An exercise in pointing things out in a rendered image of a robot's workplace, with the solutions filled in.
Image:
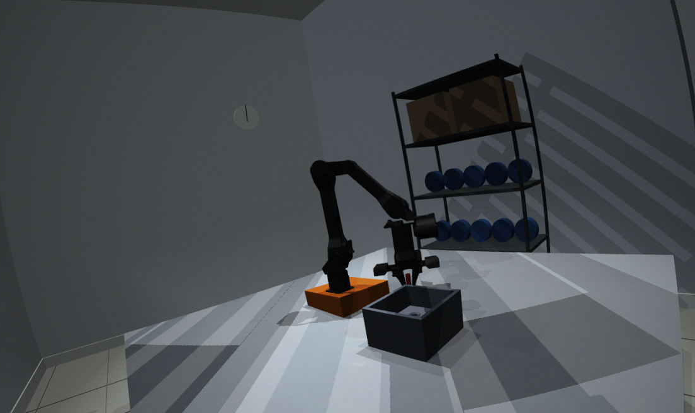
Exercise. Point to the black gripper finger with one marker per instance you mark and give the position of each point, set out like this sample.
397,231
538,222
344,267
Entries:
401,278
415,276

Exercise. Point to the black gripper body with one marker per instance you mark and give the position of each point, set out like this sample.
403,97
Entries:
429,262

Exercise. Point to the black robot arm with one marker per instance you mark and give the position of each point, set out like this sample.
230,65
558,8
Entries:
340,250

